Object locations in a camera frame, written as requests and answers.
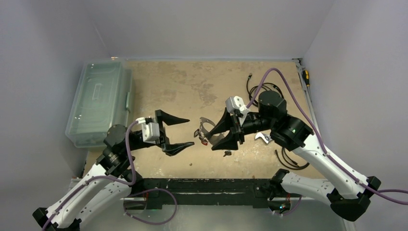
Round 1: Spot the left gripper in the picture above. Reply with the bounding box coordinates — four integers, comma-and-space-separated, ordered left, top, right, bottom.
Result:
125, 110, 194, 154

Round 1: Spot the green tagged key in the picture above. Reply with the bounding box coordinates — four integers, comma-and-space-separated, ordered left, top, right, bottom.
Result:
223, 151, 232, 157

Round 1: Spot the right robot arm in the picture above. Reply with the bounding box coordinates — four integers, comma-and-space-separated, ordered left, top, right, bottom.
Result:
206, 91, 381, 221

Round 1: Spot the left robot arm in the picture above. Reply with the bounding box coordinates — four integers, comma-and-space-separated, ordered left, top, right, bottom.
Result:
33, 110, 194, 231

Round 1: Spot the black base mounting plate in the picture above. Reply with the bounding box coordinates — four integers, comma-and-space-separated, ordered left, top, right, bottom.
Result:
124, 178, 288, 210

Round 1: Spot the translucent green storage box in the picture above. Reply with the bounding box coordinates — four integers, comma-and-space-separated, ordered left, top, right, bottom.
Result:
65, 59, 135, 149

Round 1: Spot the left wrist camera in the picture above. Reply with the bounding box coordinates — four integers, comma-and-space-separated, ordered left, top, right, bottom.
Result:
135, 117, 160, 144

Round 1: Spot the red handled adjustable wrench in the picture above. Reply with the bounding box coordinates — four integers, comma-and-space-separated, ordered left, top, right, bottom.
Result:
255, 132, 272, 144

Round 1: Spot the coiled black cable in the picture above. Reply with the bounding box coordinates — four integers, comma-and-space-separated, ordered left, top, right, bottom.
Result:
246, 73, 285, 103

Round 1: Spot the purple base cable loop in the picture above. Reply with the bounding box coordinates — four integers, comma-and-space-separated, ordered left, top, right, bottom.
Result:
122, 188, 177, 226

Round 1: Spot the yellow handled screwdriver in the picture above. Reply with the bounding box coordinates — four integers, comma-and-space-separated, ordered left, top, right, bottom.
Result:
302, 70, 310, 87

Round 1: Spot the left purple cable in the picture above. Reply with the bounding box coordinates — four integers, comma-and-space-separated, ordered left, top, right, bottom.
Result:
40, 119, 142, 231

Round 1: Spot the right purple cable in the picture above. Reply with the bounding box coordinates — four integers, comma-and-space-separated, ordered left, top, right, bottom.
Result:
246, 67, 408, 206

